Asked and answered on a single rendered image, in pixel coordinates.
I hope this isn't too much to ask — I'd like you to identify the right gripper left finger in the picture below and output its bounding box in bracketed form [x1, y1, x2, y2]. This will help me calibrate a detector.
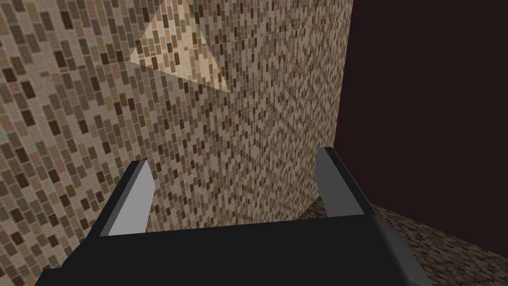
[88, 158, 156, 238]

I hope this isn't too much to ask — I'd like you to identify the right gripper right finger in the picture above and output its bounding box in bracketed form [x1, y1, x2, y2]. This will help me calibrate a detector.
[314, 146, 376, 218]

